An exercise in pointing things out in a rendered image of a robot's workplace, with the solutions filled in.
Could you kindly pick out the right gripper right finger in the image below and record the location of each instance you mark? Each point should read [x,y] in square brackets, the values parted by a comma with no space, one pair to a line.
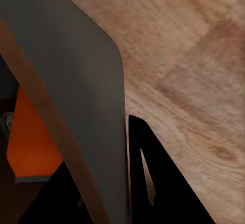
[178,202]

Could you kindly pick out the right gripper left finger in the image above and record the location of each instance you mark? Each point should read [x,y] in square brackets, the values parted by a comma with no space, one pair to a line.
[57,202]

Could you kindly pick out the can of soda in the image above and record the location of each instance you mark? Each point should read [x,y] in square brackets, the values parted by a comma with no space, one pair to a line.
[9,86]
[31,151]
[6,121]

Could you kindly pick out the trash can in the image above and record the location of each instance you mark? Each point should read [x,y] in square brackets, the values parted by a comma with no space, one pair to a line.
[73,74]

